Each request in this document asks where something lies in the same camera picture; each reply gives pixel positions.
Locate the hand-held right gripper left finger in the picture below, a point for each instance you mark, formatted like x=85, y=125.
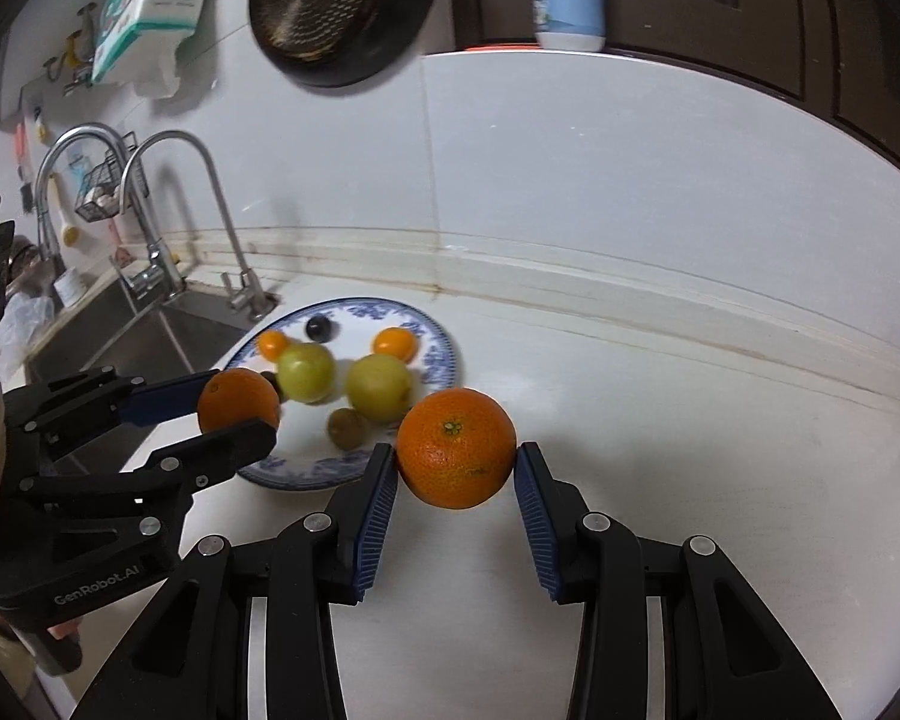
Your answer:
x=375, y=525

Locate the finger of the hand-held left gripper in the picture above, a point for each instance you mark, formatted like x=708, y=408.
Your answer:
x=210, y=457
x=165, y=397

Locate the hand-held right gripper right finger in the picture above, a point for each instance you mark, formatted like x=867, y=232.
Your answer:
x=536, y=532

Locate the brown kiwi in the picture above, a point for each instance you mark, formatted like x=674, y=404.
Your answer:
x=347, y=429

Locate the small orange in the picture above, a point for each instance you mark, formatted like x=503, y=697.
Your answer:
x=274, y=345

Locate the large yellow-green round fruit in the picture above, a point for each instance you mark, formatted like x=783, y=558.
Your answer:
x=379, y=388

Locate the dark plum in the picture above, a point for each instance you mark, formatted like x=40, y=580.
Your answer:
x=319, y=328

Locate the blue and white plate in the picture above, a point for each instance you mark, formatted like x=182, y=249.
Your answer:
x=360, y=319

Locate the steel sink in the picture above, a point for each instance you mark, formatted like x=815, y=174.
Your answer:
x=142, y=337

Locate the steel faucet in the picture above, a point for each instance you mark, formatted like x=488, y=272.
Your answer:
x=217, y=199
x=82, y=132

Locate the tissue pack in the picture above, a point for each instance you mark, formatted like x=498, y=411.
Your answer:
x=146, y=7

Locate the golden mesh strainer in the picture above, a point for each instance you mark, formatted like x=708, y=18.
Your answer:
x=315, y=7

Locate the black frying pan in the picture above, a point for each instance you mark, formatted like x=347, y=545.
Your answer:
x=397, y=22

